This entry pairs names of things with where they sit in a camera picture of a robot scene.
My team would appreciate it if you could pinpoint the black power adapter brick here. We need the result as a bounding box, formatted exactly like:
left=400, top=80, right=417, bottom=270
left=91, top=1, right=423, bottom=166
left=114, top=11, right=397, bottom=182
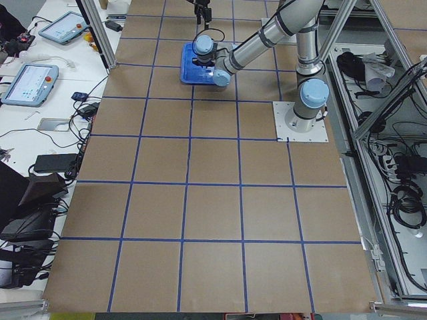
left=33, top=153, right=77, bottom=173

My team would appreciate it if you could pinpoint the aluminium frame post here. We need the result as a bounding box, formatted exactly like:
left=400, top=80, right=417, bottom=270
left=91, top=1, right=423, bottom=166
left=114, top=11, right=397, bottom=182
left=75, top=0, right=117, bottom=70

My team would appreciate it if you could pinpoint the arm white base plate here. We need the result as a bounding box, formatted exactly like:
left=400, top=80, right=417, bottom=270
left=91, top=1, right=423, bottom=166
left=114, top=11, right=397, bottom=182
left=272, top=101, right=329, bottom=143

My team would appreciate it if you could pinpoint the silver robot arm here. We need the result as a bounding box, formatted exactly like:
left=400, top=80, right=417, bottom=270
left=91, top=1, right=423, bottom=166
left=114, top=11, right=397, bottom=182
left=191, top=0, right=330, bottom=133

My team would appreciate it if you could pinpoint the teach pendant tablet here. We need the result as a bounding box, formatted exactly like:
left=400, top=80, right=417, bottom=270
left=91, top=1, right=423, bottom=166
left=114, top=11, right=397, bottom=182
left=38, top=11, right=87, bottom=45
left=1, top=63, right=59, bottom=107

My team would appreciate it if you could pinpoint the near teach pendant tablet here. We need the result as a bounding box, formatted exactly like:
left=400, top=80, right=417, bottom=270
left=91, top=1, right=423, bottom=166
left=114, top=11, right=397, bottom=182
left=1, top=63, right=59, bottom=107

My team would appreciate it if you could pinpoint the far teach pendant tablet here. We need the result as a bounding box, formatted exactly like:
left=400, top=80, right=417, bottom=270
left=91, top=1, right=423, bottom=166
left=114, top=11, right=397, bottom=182
left=38, top=11, right=87, bottom=45

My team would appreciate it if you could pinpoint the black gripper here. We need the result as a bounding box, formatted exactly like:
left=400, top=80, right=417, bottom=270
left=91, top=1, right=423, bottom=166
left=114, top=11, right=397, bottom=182
left=193, top=0, right=211, bottom=29
left=192, top=57, right=215, bottom=67

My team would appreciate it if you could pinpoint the blue plastic tray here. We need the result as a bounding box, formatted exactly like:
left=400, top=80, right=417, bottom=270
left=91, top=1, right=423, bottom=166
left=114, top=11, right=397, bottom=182
left=180, top=43, right=231, bottom=87

